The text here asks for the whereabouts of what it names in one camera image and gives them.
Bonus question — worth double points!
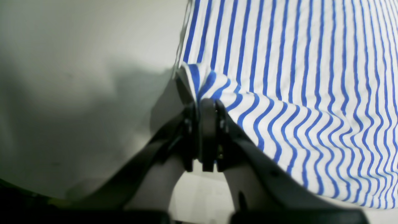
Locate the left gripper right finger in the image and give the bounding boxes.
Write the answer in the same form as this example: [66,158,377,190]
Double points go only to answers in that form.
[199,98,336,212]

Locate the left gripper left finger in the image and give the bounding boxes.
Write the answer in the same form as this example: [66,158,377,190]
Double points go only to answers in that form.
[71,104,197,211]

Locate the blue white striped T-shirt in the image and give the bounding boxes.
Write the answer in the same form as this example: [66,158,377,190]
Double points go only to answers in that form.
[179,0,398,209]

